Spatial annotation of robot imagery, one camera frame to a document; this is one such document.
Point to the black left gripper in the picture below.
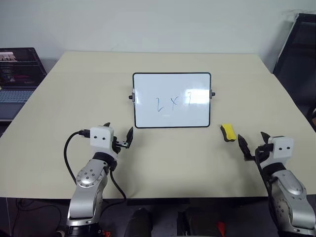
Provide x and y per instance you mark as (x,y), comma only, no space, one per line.
(115,144)

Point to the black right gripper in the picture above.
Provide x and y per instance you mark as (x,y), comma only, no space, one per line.
(264,149)

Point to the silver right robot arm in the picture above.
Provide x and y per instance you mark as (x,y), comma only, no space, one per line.
(291,197)

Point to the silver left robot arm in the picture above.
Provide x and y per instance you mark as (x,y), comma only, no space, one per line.
(86,187)

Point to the yellow and black eraser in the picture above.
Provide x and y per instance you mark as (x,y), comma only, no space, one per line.
(228,132)

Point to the dark rounded shape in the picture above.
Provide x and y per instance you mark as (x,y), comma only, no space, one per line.
(138,223)

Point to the open dark laptop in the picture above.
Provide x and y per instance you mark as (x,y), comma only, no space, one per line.
(17,71)

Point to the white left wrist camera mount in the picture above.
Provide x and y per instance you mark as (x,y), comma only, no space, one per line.
(100,140)

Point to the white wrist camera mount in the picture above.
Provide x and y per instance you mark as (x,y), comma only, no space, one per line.
(100,140)
(281,148)

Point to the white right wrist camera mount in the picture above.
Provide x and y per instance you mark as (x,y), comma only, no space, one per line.
(281,148)

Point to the white whiteboard with black frame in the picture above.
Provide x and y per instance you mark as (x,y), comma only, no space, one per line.
(172,84)

